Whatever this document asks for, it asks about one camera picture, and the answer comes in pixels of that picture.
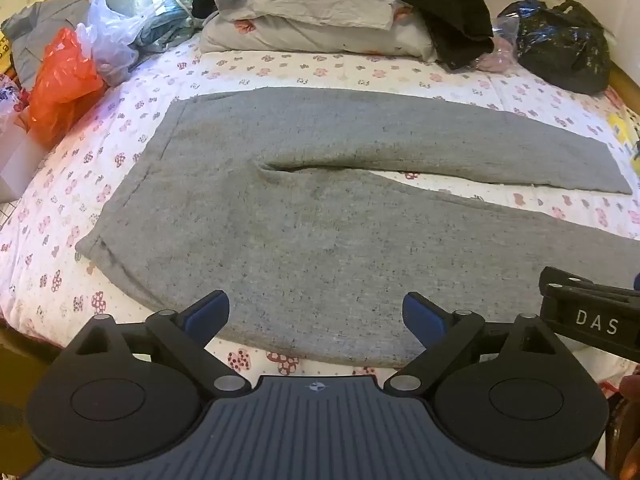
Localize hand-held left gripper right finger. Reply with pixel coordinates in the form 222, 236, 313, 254
382, 291, 568, 397

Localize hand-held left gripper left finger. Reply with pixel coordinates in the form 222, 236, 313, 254
59, 290, 251, 398

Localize light blue jacket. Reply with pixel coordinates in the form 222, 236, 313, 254
107, 0, 206, 53

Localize grey pants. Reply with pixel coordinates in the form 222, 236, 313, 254
75, 86, 640, 368

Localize white translucent plastic bag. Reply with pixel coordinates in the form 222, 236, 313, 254
75, 0, 166, 86

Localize orange plastic bag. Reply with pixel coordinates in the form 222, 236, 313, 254
27, 27, 106, 136

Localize floral pillow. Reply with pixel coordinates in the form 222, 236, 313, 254
200, 0, 436, 63

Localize printed clear plastic bag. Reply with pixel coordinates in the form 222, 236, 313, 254
0, 72, 33, 131

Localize pink cloth in clear bag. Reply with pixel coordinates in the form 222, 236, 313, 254
475, 10, 521, 73

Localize white box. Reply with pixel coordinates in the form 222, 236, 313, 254
0, 120, 51, 203

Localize black garment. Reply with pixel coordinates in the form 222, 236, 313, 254
191, 0, 496, 71

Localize black plastic bag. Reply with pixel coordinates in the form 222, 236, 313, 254
497, 0, 613, 95

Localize floral bed sheet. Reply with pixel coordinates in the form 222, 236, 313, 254
0, 35, 640, 391

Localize grey garment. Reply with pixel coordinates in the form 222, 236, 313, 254
2, 0, 91, 91

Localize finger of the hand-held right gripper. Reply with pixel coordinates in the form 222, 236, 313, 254
539, 266, 640, 307

